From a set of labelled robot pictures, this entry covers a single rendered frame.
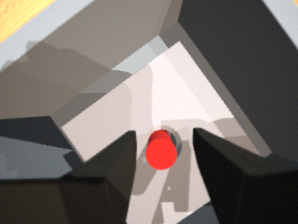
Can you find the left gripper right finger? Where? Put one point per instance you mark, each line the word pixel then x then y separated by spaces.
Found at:
pixel 243 187

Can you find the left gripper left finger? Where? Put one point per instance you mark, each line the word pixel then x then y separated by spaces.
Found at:
pixel 102 197

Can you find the white flat plate with hole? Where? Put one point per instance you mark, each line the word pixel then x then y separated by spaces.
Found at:
pixel 169 93

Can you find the red cylinder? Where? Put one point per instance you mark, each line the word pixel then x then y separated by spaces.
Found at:
pixel 161 152

